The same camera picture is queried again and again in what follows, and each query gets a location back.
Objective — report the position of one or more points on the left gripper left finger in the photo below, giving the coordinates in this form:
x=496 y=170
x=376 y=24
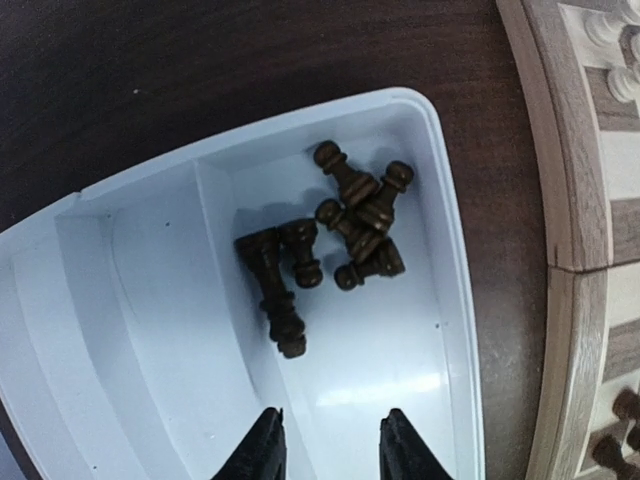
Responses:
x=262 y=453

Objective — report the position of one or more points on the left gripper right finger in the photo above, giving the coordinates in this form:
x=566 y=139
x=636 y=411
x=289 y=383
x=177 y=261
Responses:
x=403 y=454

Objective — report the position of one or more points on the white plastic divided tray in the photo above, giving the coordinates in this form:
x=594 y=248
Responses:
x=133 y=347

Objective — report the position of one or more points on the dark chess piece corner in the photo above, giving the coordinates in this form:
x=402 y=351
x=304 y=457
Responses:
x=607 y=453

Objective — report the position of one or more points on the wooden chess board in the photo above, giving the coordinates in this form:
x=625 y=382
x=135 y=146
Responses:
x=587 y=148

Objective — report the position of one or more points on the dark chess pieces upper pile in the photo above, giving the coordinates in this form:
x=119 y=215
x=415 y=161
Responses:
x=347 y=235

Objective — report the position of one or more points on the white chess pieces group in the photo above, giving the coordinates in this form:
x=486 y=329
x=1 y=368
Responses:
x=604 y=29

